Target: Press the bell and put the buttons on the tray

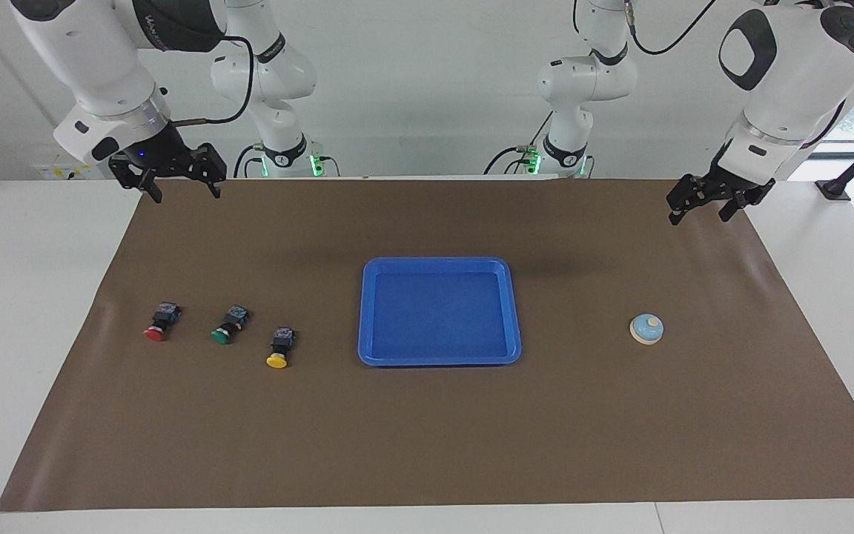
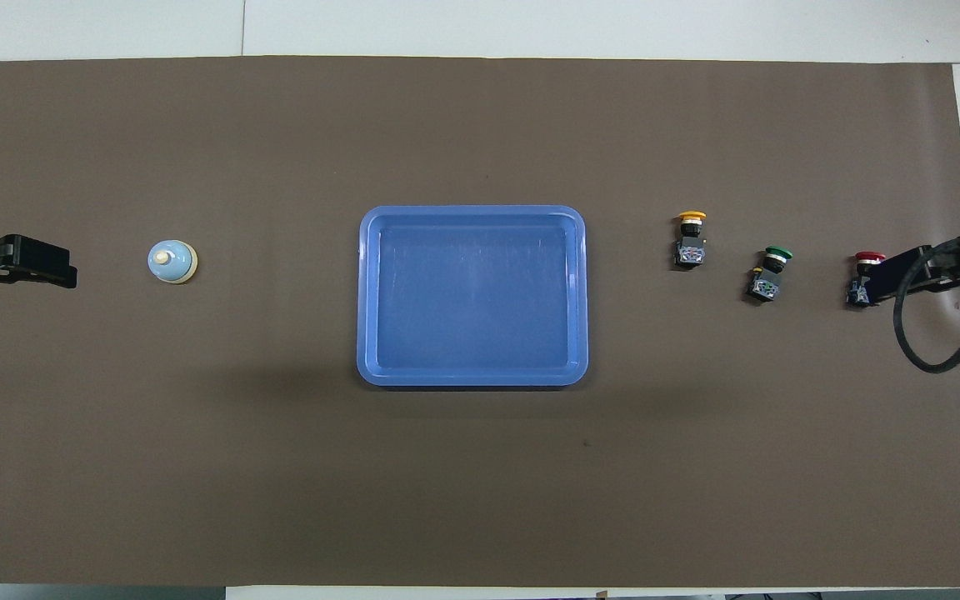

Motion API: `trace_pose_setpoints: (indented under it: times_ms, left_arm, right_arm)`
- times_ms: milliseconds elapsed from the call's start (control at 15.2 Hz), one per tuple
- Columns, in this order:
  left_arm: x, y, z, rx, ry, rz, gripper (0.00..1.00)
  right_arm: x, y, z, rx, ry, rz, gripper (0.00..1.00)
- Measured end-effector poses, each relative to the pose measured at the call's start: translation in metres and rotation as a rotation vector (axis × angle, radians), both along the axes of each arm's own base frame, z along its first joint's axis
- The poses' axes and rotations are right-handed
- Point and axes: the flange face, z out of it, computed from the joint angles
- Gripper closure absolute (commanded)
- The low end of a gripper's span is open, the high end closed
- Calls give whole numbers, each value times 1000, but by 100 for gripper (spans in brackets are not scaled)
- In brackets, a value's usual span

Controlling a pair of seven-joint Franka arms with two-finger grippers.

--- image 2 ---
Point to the red push button switch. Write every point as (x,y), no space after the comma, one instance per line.
(868,257)

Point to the green push button switch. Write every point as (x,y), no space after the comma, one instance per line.
(767,283)

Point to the light blue call bell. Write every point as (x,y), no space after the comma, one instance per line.
(172,261)

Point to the yellow push button switch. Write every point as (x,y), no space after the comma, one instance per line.
(688,250)

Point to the blue plastic tray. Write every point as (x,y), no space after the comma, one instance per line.
(472,296)

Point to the brown table mat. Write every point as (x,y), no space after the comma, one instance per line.
(197,458)

